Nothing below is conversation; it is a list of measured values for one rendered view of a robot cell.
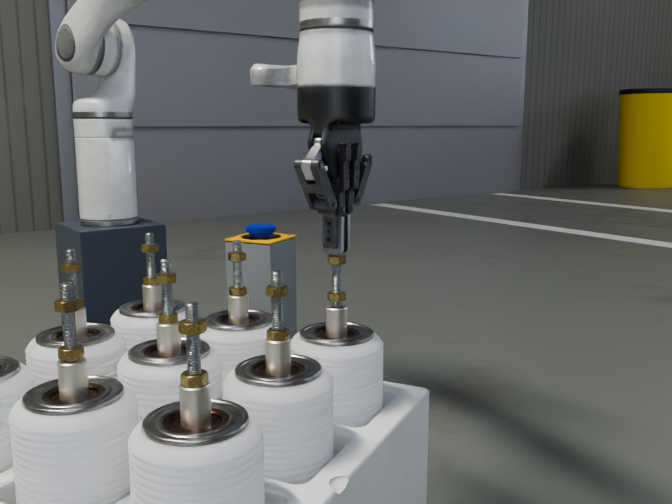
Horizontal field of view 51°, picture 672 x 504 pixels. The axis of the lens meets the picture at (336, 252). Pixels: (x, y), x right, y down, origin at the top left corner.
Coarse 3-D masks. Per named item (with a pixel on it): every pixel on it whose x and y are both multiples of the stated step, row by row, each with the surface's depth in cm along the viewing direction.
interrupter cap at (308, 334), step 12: (312, 324) 74; (324, 324) 74; (348, 324) 74; (360, 324) 74; (300, 336) 70; (312, 336) 70; (324, 336) 71; (348, 336) 71; (360, 336) 70; (372, 336) 70
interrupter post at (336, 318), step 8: (328, 312) 70; (336, 312) 70; (344, 312) 70; (328, 320) 70; (336, 320) 70; (344, 320) 70; (328, 328) 70; (336, 328) 70; (344, 328) 70; (328, 336) 71; (336, 336) 70; (344, 336) 71
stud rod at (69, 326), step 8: (64, 288) 53; (72, 288) 54; (64, 296) 53; (72, 296) 54; (72, 312) 54; (64, 320) 54; (72, 320) 54; (64, 328) 54; (72, 328) 54; (64, 336) 54; (72, 336) 54; (64, 344) 54; (72, 344) 54; (72, 360) 54
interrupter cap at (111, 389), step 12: (48, 384) 57; (96, 384) 57; (108, 384) 57; (120, 384) 57; (24, 396) 54; (36, 396) 54; (48, 396) 55; (96, 396) 55; (108, 396) 55; (120, 396) 55; (24, 408) 53; (36, 408) 52; (48, 408) 52; (60, 408) 52; (72, 408) 52; (84, 408) 52; (96, 408) 53
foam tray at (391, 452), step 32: (384, 384) 77; (384, 416) 69; (416, 416) 72; (352, 448) 62; (384, 448) 64; (416, 448) 73; (0, 480) 56; (320, 480) 56; (352, 480) 58; (384, 480) 65; (416, 480) 74
